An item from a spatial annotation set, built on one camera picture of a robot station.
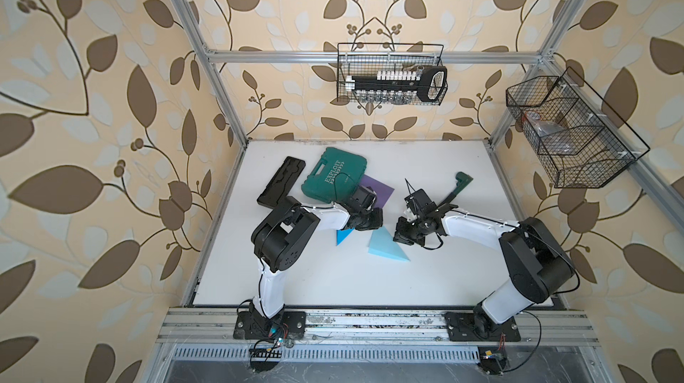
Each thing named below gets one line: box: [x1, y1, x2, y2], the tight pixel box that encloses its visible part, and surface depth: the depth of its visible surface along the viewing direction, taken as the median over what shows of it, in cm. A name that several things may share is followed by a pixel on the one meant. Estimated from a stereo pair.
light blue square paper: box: [367, 225, 411, 262], surface depth 91 cm
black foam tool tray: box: [256, 155, 307, 209], surface depth 108 cm
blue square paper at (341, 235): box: [335, 227, 356, 246], surface depth 95 cm
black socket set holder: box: [344, 65, 448, 104], surface depth 86 cm
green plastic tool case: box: [301, 146, 367, 204], surface depth 106 cm
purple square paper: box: [359, 173, 395, 209], surface depth 110 cm
